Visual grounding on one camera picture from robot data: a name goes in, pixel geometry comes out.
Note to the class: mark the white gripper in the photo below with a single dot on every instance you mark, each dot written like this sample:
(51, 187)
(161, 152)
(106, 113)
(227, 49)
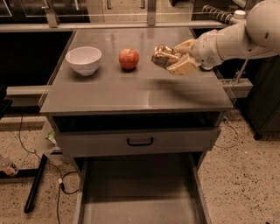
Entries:
(205, 48)

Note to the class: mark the crushed orange gold can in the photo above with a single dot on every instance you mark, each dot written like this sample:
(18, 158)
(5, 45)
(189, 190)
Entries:
(164, 56)

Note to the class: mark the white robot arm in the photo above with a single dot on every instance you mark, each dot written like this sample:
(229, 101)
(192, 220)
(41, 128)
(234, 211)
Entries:
(255, 37)

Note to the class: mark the closed top drawer front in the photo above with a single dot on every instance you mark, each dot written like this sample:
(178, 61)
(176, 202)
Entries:
(117, 143)

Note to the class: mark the grey drawer cabinet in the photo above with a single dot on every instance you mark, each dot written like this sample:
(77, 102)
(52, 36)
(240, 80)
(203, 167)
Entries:
(143, 98)

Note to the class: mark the open middle drawer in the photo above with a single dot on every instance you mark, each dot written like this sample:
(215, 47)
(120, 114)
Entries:
(142, 189)

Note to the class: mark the red apple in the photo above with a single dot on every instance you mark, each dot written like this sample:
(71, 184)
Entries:
(128, 58)

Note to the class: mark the white ceramic bowl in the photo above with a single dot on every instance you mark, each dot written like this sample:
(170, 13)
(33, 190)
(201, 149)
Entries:
(84, 60)

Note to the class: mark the clear plastic bag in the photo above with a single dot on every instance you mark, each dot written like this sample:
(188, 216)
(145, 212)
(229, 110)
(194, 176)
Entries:
(47, 144)

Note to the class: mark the black floor bar stand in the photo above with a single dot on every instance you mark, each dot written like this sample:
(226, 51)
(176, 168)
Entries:
(36, 174)

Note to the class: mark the plastic bottle on floor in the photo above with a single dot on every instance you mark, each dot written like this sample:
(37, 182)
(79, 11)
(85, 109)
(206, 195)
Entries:
(7, 166)

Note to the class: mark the white striped handle device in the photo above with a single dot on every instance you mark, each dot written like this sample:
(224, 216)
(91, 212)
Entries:
(224, 17)

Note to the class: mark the black drawer handle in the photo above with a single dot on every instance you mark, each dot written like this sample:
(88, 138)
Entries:
(140, 142)

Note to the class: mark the grey metal rail shelf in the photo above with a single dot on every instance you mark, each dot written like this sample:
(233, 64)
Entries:
(68, 27)

